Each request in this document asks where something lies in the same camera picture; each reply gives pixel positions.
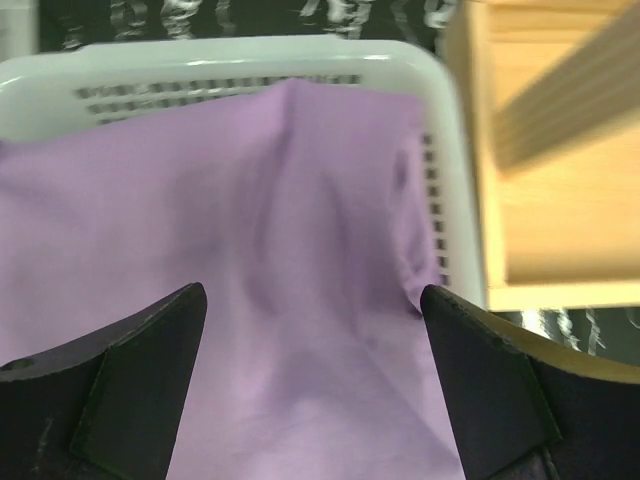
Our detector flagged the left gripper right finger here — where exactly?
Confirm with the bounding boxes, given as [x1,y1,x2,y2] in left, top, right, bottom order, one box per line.
[421,285,639,479]

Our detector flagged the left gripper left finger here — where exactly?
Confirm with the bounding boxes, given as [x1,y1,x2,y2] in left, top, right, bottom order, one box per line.
[1,283,207,480]

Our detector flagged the purple trousers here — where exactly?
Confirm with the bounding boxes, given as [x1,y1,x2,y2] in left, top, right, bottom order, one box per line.
[1,80,463,479]

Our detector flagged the white plastic basket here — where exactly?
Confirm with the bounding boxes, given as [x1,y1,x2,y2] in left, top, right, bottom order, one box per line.
[1,35,487,307]

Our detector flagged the wooden clothes rack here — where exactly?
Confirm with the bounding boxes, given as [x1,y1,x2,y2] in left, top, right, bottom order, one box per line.
[444,1,639,310]

